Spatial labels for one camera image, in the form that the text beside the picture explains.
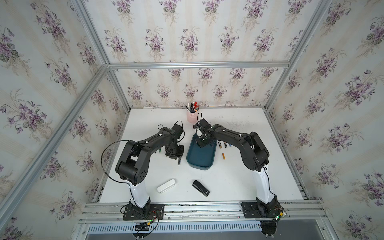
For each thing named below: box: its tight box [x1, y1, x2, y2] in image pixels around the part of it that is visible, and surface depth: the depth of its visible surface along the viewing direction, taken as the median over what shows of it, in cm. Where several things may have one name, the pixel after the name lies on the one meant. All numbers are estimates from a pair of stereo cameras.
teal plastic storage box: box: [186, 133, 218, 169], surface depth 92 cm
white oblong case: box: [157, 179, 176, 194], surface depth 80 cm
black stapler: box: [192, 179, 210, 198], surface depth 80 cm
